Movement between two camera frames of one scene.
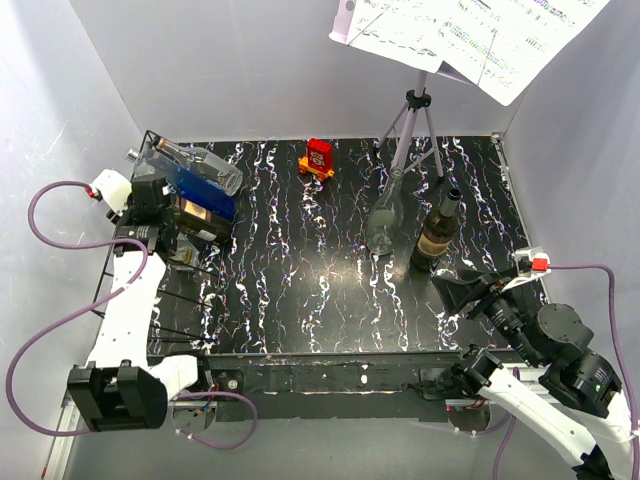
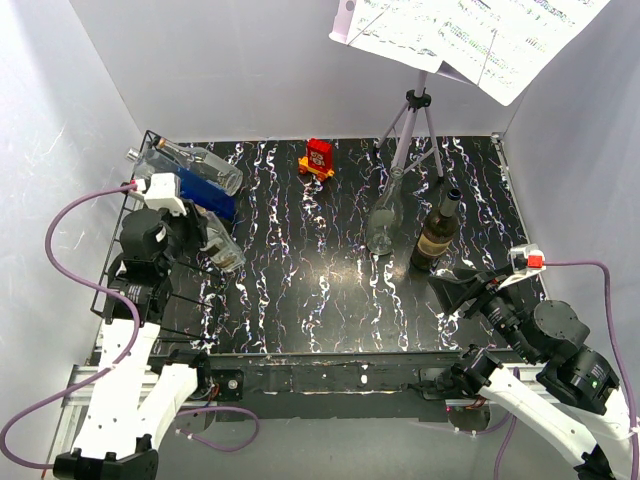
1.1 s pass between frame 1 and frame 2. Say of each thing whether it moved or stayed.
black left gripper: moved
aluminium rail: stayed
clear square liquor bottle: moved
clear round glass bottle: stayed
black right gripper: stayed
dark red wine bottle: stayed
